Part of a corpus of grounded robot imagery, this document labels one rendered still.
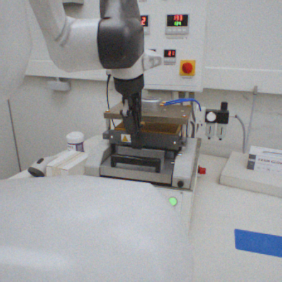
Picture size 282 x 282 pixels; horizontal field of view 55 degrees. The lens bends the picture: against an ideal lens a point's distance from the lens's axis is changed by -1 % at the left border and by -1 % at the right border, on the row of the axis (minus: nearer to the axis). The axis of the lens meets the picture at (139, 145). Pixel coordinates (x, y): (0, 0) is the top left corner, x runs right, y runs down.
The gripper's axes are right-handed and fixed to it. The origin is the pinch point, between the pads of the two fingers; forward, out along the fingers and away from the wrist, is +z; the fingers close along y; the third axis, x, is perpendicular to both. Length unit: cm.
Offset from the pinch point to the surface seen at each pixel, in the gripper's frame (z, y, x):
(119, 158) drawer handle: 4.8, 4.1, -4.4
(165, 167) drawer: 9.3, 1.2, 8.7
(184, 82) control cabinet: -1.4, -32.5, 9.8
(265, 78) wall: 10, -62, 42
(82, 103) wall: 41, -79, -62
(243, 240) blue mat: 30.0, 8.5, 33.8
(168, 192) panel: 12.8, 7.7, 10.5
